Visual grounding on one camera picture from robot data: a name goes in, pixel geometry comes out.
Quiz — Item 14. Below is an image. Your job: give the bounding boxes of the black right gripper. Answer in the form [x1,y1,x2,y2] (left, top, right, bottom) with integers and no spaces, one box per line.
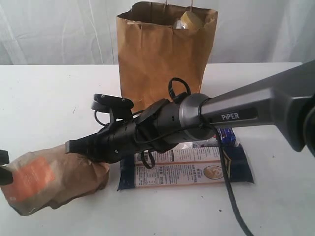
[65,116,162,164]

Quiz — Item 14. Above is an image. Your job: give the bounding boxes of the kraft stand-up coffee pouch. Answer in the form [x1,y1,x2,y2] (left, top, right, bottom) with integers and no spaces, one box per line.
[0,145,110,216]

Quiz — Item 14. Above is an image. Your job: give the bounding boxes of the long noodle package dark ends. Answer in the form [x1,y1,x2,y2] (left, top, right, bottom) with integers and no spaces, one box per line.
[118,145,254,190]

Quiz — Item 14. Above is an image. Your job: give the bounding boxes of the brown paper shopping bag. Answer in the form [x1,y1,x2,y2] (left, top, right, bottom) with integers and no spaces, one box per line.
[116,1,218,111]

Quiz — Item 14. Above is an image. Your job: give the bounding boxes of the white blue salt packet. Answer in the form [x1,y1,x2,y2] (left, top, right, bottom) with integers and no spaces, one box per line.
[206,128,239,147]

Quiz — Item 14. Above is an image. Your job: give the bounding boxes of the clear jar gold lid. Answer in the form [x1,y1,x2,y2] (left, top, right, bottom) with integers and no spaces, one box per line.
[173,11,204,30]

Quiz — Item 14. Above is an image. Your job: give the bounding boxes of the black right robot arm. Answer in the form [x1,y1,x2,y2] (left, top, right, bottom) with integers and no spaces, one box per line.
[65,61,315,163]

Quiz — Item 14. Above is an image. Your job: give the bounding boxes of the white backdrop curtain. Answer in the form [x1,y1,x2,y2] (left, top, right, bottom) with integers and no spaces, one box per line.
[0,0,315,65]

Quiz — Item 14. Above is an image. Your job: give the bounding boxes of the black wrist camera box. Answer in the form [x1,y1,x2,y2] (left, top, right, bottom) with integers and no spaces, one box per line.
[91,94,134,123]

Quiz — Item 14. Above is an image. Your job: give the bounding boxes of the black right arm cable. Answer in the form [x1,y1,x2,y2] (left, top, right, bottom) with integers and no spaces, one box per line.
[93,77,254,236]

